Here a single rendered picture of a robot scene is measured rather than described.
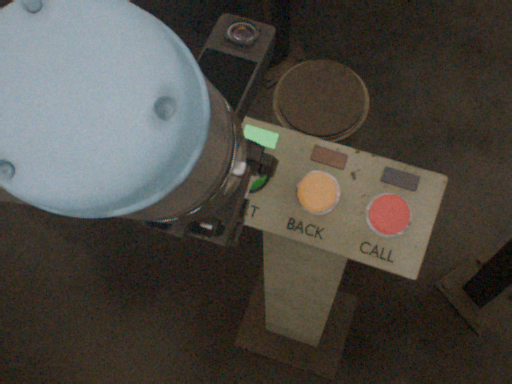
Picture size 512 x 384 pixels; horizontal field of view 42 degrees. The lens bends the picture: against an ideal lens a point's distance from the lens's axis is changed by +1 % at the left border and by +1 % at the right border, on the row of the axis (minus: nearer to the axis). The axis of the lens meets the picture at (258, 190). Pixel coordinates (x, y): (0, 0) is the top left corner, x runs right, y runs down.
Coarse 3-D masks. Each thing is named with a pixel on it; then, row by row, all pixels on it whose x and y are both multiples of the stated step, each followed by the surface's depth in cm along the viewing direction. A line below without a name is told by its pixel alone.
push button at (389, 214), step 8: (376, 200) 66; (384, 200) 65; (392, 200) 65; (400, 200) 65; (376, 208) 65; (384, 208) 65; (392, 208) 65; (400, 208) 65; (408, 208) 65; (376, 216) 65; (384, 216) 65; (392, 216) 65; (400, 216) 65; (408, 216) 65; (376, 224) 65; (384, 224) 65; (392, 224) 65; (400, 224) 65; (384, 232) 65; (392, 232) 65
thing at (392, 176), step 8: (384, 168) 66; (392, 168) 66; (384, 176) 66; (392, 176) 66; (400, 176) 66; (408, 176) 66; (416, 176) 66; (392, 184) 66; (400, 184) 66; (408, 184) 66; (416, 184) 66
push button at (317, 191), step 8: (312, 176) 66; (320, 176) 66; (328, 176) 66; (304, 184) 66; (312, 184) 66; (320, 184) 66; (328, 184) 66; (304, 192) 66; (312, 192) 66; (320, 192) 66; (328, 192) 66; (336, 192) 66; (304, 200) 66; (312, 200) 66; (320, 200) 66; (328, 200) 66; (312, 208) 66; (320, 208) 66; (328, 208) 66
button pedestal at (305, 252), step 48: (288, 144) 68; (336, 144) 68; (288, 192) 68; (384, 192) 66; (432, 192) 66; (288, 240) 73; (336, 240) 67; (384, 240) 66; (288, 288) 90; (336, 288) 83; (240, 336) 120; (288, 336) 119; (336, 336) 120
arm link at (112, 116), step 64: (64, 0) 26; (0, 64) 26; (64, 64) 25; (128, 64) 25; (192, 64) 28; (0, 128) 25; (64, 128) 25; (128, 128) 25; (192, 128) 27; (0, 192) 29; (64, 192) 25; (128, 192) 26; (192, 192) 32
